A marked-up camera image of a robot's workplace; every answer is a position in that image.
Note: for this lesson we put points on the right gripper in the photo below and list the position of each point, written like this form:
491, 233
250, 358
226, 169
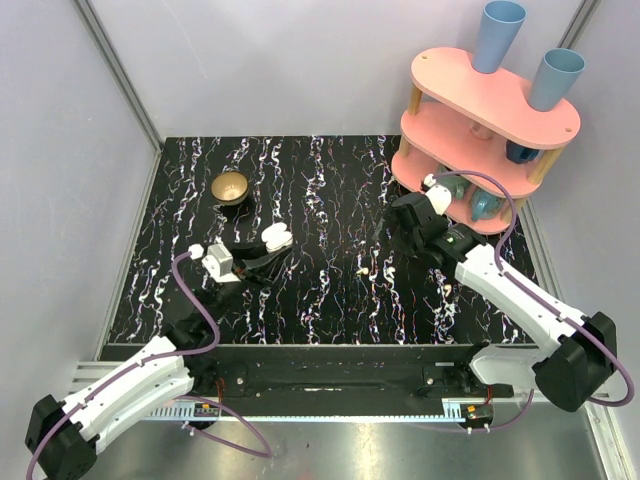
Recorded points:
396, 235

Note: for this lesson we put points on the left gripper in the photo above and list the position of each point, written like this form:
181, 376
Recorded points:
242, 261

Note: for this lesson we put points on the white earbud charging case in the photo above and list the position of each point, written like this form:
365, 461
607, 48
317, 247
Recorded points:
276, 237

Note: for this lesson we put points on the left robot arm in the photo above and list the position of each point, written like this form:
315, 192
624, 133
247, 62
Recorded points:
66, 436

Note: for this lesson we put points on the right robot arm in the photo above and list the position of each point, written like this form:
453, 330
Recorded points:
573, 354

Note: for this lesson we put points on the gold bowl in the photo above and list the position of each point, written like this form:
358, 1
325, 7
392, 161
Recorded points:
230, 188

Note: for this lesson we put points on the teal mug left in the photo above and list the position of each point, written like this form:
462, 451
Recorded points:
456, 184

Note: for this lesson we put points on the teal mug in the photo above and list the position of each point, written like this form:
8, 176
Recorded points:
456, 184
484, 205

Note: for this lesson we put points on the teal mug right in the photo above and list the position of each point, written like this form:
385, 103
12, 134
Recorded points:
484, 205

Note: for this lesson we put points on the pink three-tier shelf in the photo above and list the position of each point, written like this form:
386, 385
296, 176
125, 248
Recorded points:
447, 94

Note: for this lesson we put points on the pink small cup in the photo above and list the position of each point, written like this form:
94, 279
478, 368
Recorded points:
480, 131

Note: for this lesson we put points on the dark blue mug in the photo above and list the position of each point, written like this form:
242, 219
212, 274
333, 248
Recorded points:
520, 154

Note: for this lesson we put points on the blue cup right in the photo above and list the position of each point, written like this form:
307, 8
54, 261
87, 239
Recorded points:
558, 71

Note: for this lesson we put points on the blue cup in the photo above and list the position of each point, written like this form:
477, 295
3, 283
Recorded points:
499, 25
558, 71

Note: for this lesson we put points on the blue cup rear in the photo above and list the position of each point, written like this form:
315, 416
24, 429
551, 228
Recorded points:
499, 25

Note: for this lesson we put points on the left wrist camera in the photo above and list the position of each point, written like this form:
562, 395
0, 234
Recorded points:
218, 262

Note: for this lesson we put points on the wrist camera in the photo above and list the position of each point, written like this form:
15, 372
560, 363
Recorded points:
218, 262
438, 197

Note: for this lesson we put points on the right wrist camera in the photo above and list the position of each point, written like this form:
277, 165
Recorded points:
438, 197

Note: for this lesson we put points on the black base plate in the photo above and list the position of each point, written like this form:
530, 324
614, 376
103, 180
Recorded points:
297, 377

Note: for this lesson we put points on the aluminium rail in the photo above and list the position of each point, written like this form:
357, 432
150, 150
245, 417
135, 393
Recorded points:
417, 410

